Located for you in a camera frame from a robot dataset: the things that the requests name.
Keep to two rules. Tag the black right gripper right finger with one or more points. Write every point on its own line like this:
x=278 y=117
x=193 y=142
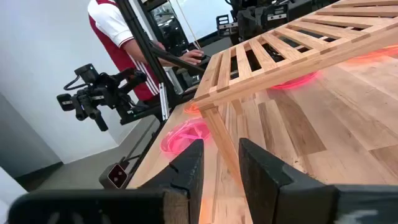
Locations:
x=273 y=193

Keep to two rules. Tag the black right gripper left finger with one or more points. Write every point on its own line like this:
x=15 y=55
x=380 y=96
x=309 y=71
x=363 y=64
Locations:
x=186 y=174

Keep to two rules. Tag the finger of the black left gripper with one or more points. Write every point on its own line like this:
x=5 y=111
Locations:
x=99 y=119
x=82 y=110

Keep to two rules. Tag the translucent pink plastic plate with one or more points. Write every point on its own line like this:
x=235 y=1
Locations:
x=180 y=137
x=295 y=83

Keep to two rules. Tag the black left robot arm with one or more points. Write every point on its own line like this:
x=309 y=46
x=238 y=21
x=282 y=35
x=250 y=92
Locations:
x=130 y=77

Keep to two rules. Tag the slatted wooden shelf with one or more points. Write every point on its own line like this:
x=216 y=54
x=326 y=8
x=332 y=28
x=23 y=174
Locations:
x=289 y=46

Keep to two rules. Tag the person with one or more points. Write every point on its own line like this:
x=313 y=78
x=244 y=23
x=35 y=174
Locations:
x=109 y=25

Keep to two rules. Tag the person's hand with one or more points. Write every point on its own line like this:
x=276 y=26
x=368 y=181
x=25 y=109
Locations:
x=191 y=57

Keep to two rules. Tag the black background robot rig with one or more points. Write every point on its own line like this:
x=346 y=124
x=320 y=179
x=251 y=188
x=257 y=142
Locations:
x=248 y=21

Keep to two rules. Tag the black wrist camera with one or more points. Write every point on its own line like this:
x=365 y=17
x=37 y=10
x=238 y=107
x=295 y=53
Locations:
x=88 y=73

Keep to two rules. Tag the black table-level camera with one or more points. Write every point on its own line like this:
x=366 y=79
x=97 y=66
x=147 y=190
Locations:
x=116 y=175

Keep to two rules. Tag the silver metal bracket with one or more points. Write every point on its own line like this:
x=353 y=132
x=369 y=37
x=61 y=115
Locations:
x=163 y=102

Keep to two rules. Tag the black aluminium extrusion frame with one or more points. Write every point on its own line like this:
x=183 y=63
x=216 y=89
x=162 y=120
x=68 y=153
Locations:
x=146 y=46

